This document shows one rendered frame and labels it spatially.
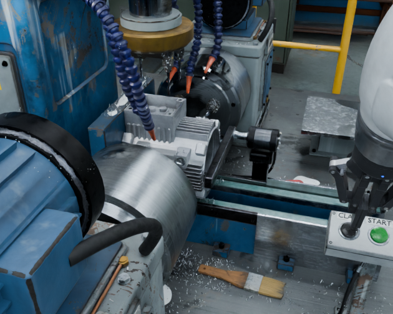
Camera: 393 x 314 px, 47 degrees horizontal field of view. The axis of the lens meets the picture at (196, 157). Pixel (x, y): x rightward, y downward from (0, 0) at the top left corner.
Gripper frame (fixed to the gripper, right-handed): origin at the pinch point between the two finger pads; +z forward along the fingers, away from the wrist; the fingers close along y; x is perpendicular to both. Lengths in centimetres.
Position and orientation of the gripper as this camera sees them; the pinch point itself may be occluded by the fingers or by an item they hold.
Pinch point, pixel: (359, 210)
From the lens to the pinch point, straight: 78.4
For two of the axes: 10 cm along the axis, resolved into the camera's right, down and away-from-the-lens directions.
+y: -9.6, -1.5, 2.4
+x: -2.5, 8.3, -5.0
